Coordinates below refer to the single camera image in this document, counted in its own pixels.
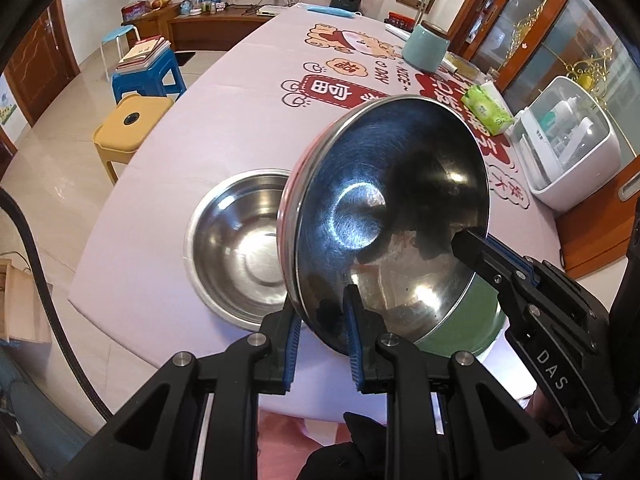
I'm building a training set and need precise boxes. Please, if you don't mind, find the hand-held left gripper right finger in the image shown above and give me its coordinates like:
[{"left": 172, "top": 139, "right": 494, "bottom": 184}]
[{"left": 344, "top": 284, "right": 568, "bottom": 480}]

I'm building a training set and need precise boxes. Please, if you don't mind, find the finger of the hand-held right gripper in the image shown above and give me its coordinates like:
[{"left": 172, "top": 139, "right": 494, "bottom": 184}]
[
  {"left": 451, "top": 229, "right": 551, "bottom": 322},
  {"left": 487, "top": 235, "right": 541, "bottom": 276}
]

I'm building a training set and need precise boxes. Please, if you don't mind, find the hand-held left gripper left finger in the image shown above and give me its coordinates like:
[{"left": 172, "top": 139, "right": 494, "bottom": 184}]
[{"left": 87, "top": 295, "right": 303, "bottom": 480}]

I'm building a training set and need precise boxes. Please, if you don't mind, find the green plate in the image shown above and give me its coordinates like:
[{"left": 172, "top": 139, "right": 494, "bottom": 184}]
[{"left": 417, "top": 277, "right": 507, "bottom": 358}]

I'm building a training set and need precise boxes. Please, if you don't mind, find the wide steel bowl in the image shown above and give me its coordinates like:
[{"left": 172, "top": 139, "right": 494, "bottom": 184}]
[{"left": 184, "top": 170, "right": 311, "bottom": 333}]

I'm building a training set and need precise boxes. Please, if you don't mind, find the pink steel bowl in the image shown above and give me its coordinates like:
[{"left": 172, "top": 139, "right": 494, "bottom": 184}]
[{"left": 276, "top": 94, "right": 491, "bottom": 358}]

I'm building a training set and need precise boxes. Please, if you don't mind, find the white sterilizer cabinet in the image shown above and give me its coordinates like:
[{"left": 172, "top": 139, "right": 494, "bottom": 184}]
[{"left": 505, "top": 76, "right": 621, "bottom": 211}]

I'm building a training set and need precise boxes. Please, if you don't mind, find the green tissue pack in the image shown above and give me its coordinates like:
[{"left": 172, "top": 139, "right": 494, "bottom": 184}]
[{"left": 462, "top": 84, "right": 515, "bottom": 137}]

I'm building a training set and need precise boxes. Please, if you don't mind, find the teal canister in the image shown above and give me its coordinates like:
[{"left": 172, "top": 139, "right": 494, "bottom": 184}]
[{"left": 401, "top": 21, "right": 450, "bottom": 73}]

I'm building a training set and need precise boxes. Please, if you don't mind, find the glass display cabinet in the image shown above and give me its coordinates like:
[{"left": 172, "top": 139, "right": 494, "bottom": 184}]
[{"left": 460, "top": 0, "right": 640, "bottom": 126}]

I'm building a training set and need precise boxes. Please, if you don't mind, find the cardboard box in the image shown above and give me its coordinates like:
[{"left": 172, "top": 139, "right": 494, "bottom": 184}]
[{"left": 0, "top": 259, "right": 53, "bottom": 345}]

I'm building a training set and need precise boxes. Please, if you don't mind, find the yellow plastic stool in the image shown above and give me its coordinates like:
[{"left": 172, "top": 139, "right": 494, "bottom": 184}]
[{"left": 92, "top": 94, "right": 175, "bottom": 185}]

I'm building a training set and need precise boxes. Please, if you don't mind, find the blue face mask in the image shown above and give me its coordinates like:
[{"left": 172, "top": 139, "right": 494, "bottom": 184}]
[{"left": 297, "top": 2, "right": 363, "bottom": 17}]

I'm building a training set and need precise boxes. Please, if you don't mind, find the blue plastic stool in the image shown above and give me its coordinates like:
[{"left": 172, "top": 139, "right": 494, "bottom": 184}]
[{"left": 111, "top": 52, "right": 187, "bottom": 106}]

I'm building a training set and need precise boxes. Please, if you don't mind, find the wooden television cabinet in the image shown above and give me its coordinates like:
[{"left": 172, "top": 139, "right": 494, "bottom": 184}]
[{"left": 122, "top": 2, "right": 276, "bottom": 53}]

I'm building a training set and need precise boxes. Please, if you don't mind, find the stack of books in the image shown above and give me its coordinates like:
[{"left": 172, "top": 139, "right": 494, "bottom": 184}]
[{"left": 116, "top": 35, "right": 173, "bottom": 70}]

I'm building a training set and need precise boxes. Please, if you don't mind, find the wooden room door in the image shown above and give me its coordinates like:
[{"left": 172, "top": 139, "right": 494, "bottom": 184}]
[{"left": 4, "top": 0, "right": 81, "bottom": 128}]

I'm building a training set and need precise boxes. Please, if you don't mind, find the red gift box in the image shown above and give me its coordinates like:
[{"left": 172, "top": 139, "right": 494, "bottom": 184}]
[{"left": 122, "top": 1, "right": 151, "bottom": 23}]

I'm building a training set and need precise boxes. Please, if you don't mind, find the black cable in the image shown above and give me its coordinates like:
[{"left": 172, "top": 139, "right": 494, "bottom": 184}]
[{"left": 0, "top": 187, "right": 113, "bottom": 418}]

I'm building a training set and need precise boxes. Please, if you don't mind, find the colourful wall poster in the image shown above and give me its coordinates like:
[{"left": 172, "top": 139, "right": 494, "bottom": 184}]
[{"left": 0, "top": 77, "right": 13, "bottom": 126}]

